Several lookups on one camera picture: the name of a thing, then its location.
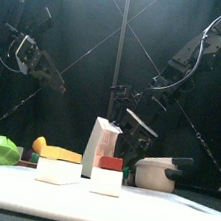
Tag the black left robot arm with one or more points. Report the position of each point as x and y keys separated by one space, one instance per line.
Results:
x=46 y=18

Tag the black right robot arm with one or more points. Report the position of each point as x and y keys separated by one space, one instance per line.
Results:
x=191 y=58

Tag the white toy carton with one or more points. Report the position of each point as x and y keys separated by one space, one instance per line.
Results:
x=98 y=144

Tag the white toy pot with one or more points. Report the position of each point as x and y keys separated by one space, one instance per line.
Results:
x=154 y=175

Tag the red topped white sushi toy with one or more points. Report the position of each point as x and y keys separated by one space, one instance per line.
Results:
x=107 y=177

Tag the yellow toy fruit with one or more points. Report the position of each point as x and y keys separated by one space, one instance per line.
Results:
x=38 y=144

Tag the yellow topped white sushi toy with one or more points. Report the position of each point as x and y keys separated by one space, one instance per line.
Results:
x=59 y=166

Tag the purple toy vegetable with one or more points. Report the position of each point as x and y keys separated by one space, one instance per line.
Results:
x=28 y=153

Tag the white cutting board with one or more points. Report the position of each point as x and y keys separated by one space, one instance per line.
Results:
x=99 y=212

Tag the green toy vegetable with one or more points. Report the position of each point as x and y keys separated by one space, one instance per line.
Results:
x=34 y=157

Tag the green toy cabbage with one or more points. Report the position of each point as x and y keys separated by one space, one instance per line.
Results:
x=3 y=150

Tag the brown toy tray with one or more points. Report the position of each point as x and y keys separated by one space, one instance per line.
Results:
x=26 y=163

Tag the black frame pole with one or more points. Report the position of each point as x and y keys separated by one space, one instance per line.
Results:
x=119 y=50

